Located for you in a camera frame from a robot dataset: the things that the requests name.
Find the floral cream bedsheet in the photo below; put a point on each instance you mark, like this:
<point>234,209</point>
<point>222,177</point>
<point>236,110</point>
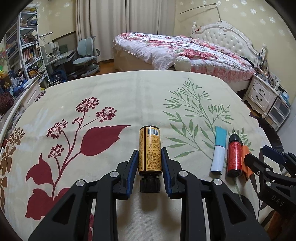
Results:
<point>84,128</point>

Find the grey-blue desk chair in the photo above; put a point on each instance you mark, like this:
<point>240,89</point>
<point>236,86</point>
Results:
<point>86,64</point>

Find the plastic drawer unit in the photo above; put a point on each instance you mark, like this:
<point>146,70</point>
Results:
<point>278,113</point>

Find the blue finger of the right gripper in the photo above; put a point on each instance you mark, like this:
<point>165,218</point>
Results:
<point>273,154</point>

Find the white bed with headboard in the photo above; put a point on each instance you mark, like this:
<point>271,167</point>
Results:
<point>226,35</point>

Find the study desk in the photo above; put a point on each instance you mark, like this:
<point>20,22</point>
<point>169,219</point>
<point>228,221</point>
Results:
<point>56,61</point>

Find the white nightstand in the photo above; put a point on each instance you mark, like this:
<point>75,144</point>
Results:
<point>260,95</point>

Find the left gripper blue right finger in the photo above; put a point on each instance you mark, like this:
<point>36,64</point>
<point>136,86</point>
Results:
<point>170,170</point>

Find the amber bottle black cap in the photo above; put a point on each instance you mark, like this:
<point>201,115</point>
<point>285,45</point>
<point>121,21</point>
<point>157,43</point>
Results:
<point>149,161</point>

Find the black trash bin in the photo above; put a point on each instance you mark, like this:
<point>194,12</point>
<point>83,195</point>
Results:
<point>271,134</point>

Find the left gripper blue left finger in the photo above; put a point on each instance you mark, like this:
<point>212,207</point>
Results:
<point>128,176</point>

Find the white bookshelf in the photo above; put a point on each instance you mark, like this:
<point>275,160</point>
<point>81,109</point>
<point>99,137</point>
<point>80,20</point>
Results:
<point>23,51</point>

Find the red bottle black cap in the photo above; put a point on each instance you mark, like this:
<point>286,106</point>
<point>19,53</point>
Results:
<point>234,163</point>

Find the teal and white tube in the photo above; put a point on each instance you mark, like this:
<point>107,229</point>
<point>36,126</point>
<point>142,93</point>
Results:
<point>219,151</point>

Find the beige curtains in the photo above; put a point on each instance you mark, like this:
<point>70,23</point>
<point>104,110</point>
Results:
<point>106,19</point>

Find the pink floral quilt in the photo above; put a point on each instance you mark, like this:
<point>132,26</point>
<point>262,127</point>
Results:
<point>140,51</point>

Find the mosquito net pole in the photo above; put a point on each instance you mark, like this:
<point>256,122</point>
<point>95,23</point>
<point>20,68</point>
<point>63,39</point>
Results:
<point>204,6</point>

